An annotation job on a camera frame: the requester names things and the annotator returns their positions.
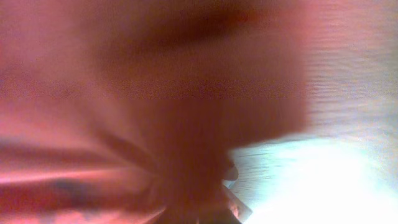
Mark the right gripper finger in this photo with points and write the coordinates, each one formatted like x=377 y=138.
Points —
x=236 y=213

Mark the red soccer t-shirt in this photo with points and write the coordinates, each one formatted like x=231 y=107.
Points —
x=126 y=111

